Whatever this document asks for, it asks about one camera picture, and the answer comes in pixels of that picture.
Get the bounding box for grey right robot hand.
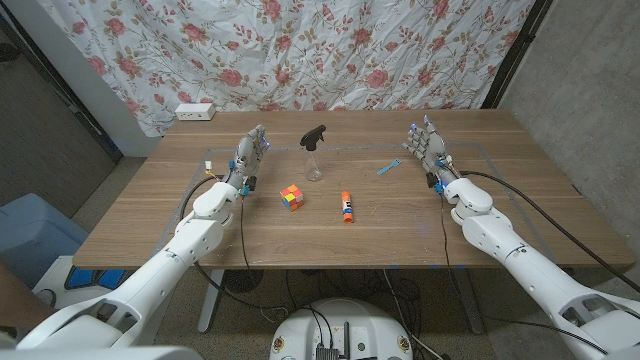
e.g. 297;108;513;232
402;115;459;184

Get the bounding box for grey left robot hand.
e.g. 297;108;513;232
222;124;272;189

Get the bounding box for black spray trigger cap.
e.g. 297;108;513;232
299;124;327;152

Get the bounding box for clear spray bottle body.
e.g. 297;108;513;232
304;147;324;183

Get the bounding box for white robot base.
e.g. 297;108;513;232
269;298;414;360

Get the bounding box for small blue scissors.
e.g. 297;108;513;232
376;158;403;176

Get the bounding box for multicoloured Rubik's cube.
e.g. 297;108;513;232
279;184;306;212

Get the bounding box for orange glue stick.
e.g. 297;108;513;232
341;190;355;224

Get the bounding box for white power strip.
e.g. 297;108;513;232
174;102;217;122

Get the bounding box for black backdrop stand pole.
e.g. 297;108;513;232
482;0;554;110

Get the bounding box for black round floor base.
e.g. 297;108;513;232
223;269;264;294

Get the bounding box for grey table leg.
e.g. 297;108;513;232
452;269;485;335

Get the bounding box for blue plastic bin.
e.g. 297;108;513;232
0;193;90;289

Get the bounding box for white platform with blue pads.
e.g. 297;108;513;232
32;255;146;311

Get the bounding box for white robot torso shell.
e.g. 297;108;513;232
0;345;204;360

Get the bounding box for person's brown limb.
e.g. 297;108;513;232
0;263;57;332

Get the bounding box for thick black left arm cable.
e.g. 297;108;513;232
178;174;291;314

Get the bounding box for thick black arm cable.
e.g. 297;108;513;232
178;174;291;314
459;170;640;294

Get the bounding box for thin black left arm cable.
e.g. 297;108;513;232
238;195;266;301

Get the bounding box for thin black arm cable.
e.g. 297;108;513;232
438;193;609;357
238;195;266;301

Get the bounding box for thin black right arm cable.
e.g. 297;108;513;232
438;193;609;357

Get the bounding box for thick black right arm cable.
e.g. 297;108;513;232
459;170;640;294

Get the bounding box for white floor cable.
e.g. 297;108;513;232
382;269;445;360

